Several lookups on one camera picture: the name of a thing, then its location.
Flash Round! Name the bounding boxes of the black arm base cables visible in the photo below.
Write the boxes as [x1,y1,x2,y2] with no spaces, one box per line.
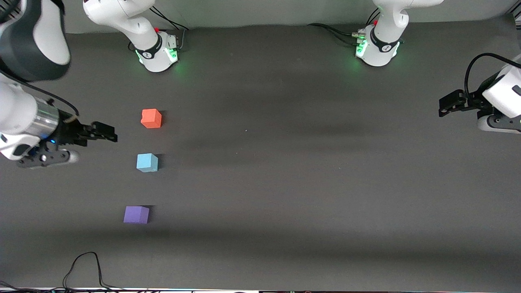
[148,7,190,50]
[307,23,366,46]

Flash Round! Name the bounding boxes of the black right arm base cables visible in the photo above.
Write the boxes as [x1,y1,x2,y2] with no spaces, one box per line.
[148,7,190,50]

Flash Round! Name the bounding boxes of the black left arm base cables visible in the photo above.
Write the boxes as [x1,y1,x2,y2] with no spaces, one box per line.
[307,23,366,46]

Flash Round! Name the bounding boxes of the orange foam block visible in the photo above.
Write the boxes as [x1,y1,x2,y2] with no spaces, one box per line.
[140,109,162,129]

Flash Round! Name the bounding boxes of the dark grey table mat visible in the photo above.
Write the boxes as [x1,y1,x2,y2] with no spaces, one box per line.
[0,16,521,290]

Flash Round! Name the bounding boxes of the thin black looped cable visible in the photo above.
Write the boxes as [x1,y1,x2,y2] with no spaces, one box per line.
[62,251,123,291]

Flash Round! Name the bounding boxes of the light blue foam block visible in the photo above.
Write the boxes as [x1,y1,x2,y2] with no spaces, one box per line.
[136,153,159,173]

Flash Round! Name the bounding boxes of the purple foam block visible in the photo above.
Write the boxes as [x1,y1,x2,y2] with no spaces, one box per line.
[123,206,150,225]

